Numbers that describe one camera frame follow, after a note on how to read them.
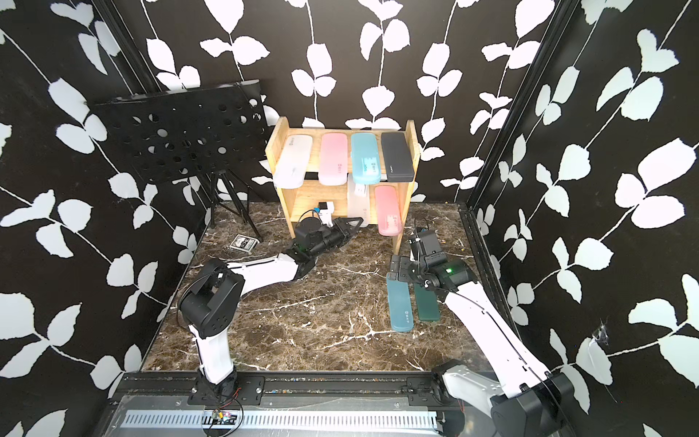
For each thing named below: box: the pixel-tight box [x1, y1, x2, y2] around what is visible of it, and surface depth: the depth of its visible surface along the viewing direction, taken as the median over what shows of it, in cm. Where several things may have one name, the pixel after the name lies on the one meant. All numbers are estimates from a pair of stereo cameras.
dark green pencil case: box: [414, 282, 440, 322], surface depth 91 cm
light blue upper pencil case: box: [350, 132, 382, 185], surface depth 71 cm
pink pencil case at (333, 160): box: [318, 132, 349, 186], surface depth 72 cm
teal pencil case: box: [385, 273, 415, 333], surface depth 91 cm
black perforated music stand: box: [87, 79, 271, 243], surface depth 78 cm
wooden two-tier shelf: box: [265, 117, 421, 255], surface depth 77 cm
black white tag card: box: [229, 233, 261, 254], surface depth 106 cm
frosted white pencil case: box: [273, 135, 314, 190], surface depth 73 cm
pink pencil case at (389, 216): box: [374, 185, 404, 237], surface depth 89 cm
